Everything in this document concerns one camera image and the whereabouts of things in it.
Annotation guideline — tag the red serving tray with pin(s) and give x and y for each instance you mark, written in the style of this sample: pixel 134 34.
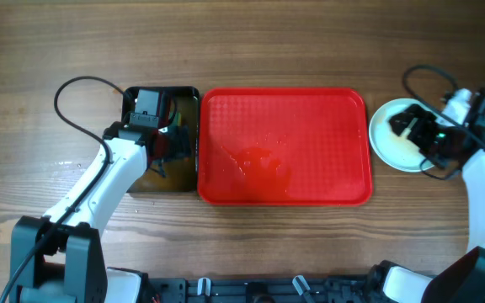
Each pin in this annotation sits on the red serving tray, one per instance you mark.
pixel 284 147

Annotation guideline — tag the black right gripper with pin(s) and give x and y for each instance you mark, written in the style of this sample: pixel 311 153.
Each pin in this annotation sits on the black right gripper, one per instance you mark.
pixel 419 135

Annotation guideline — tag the light blue plate top right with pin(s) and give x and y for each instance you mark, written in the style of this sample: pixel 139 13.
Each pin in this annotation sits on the light blue plate top right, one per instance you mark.
pixel 396 151

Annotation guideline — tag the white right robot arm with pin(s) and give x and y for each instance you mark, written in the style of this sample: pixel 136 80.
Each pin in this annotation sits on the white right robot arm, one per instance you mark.
pixel 464 280

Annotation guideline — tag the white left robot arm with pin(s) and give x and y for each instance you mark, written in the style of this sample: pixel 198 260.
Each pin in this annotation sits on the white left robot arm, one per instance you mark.
pixel 59 257

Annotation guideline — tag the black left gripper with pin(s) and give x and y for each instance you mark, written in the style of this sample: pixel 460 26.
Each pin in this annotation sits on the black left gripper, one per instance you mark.
pixel 178 143

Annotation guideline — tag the black water tray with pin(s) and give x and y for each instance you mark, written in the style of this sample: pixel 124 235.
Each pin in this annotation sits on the black water tray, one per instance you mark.
pixel 181 175

